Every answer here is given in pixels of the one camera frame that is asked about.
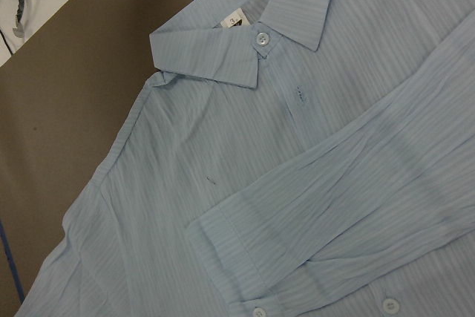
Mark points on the light blue button-up shirt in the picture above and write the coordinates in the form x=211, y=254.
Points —
x=287, y=158

